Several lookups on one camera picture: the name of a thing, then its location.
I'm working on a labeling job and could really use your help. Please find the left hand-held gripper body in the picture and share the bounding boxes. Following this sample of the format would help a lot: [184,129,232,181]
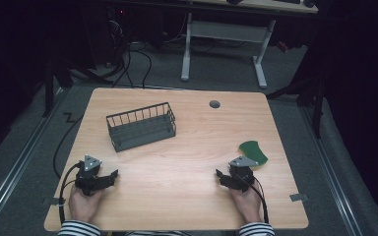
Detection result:
[74,154,113,197]

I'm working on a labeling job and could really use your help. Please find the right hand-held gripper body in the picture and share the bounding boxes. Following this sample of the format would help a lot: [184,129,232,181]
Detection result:
[219,155,260,193]

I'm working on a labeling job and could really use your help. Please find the green scouring sponge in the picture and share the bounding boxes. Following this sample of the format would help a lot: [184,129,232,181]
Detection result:
[238,140,269,168]

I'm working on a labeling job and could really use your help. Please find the dark wire basket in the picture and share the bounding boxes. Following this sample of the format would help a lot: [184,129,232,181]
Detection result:
[105,101,177,153]

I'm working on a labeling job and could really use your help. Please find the person's left hand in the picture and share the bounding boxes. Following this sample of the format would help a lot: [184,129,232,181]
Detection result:
[68,185,105,224]

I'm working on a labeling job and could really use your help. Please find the person's right hand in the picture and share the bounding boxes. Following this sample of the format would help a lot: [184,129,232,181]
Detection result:
[228,184,265,225]

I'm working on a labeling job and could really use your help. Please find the grey tape piece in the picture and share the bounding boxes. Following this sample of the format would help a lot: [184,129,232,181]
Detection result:
[289,193,309,203]
[40,197,66,207]

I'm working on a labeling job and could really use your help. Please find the black metal stand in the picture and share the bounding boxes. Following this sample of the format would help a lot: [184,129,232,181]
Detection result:
[41,55,112,118]
[266,58,329,140]

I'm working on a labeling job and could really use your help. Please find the white-legged wooden desk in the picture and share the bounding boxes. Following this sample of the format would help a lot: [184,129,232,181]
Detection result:
[180,0,319,89]

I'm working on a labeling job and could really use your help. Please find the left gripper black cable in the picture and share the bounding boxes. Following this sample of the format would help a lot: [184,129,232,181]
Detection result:
[57,161,84,226]

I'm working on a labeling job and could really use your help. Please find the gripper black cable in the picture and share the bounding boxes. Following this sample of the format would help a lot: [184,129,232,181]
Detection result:
[57,161,84,226]
[234,172,270,225]

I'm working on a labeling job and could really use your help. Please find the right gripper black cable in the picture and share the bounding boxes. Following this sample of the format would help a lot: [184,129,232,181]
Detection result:
[234,172,270,225]

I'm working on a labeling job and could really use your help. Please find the metal floor rail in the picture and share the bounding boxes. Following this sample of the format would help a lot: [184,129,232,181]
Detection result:
[0,88,67,236]
[299,106,364,236]

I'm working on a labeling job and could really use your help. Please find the bundle of black floor cables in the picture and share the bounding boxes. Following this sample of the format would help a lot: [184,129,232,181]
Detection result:
[52,19,154,180]

